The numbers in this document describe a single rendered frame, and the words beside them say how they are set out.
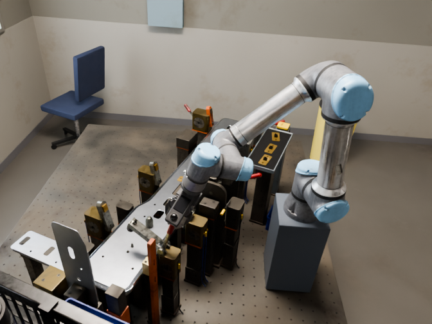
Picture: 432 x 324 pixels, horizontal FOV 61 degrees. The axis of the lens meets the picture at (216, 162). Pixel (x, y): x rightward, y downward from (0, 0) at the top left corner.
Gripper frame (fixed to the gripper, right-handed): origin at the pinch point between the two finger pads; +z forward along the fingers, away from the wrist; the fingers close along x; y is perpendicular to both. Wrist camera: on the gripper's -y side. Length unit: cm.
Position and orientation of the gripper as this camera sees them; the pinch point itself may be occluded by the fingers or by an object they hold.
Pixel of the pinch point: (171, 225)
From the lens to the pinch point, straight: 129.1
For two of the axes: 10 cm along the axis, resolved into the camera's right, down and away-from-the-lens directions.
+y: 3.9, -5.1, 7.7
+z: -3.5, 6.9, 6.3
